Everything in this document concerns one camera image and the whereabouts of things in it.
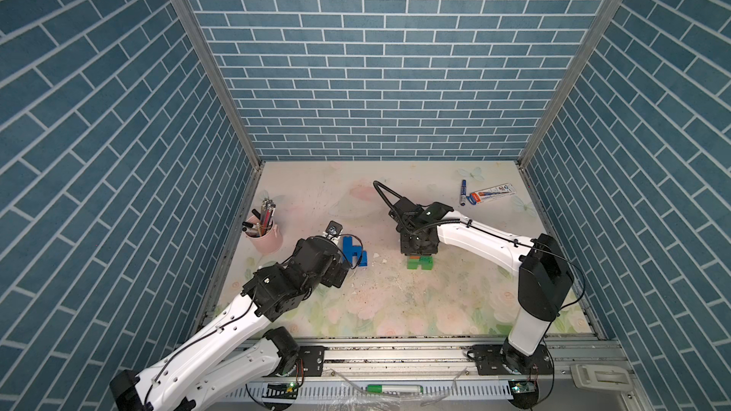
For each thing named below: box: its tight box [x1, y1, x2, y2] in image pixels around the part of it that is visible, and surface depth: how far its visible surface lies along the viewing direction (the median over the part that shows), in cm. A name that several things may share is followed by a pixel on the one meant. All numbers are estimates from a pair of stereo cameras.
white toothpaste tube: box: [466, 182, 516, 206], surface depth 113 cm
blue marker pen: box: [459, 178, 468, 207], surface depth 111 cm
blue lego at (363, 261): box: [355, 250, 369, 267], surface depth 93 cm
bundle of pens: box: [241, 197, 277, 237], surface depth 89 cm
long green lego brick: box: [407, 255, 435, 266], surface depth 91 cm
